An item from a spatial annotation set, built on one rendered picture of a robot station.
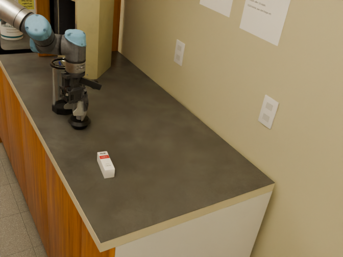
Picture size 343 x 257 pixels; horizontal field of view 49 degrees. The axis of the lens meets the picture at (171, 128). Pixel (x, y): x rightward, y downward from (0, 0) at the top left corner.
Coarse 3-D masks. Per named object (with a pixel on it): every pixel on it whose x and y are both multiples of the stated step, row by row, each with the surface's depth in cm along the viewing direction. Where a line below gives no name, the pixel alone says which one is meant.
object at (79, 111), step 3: (78, 102) 149; (81, 102) 150; (78, 105) 149; (81, 105) 150; (78, 108) 149; (81, 108) 150; (75, 111) 149; (78, 111) 150; (81, 111) 151; (75, 114) 149; (78, 114) 150; (81, 114) 151; (84, 114) 152; (81, 117) 154; (84, 117) 153; (81, 120) 154
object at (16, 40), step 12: (24, 0) 191; (36, 0) 194; (48, 0) 197; (36, 12) 197; (48, 12) 200; (0, 24) 191; (0, 36) 193; (12, 36) 197; (24, 36) 200; (12, 48) 200; (24, 48) 203
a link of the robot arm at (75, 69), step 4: (68, 64) 140; (72, 64) 139; (76, 64) 139; (80, 64) 140; (84, 64) 142; (68, 68) 140; (72, 68) 140; (76, 68) 140; (80, 68) 141; (84, 68) 143; (68, 72) 142; (72, 72) 141; (76, 72) 141; (80, 72) 142
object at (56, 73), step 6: (54, 60) 157; (60, 60) 160; (60, 66) 152; (54, 72) 155; (60, 72) 154; (54, 78) 156; (60, 78) 155; (54, 84) 158; (60, 84) 157; (54, 90) 159; (60, 90) 158; (54, 96) 161; (54, 102) 163; (60, 102) 161; (60, 108) 162
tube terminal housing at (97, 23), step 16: (80, 0) 174; (96, 0) 179; (112, 0) 195; (80, 16) 178; (96, 16) 183; (112, 16) 201; (96, 32) 187; (112, 32) 206; (96, 48) 191; (96, 64) 196
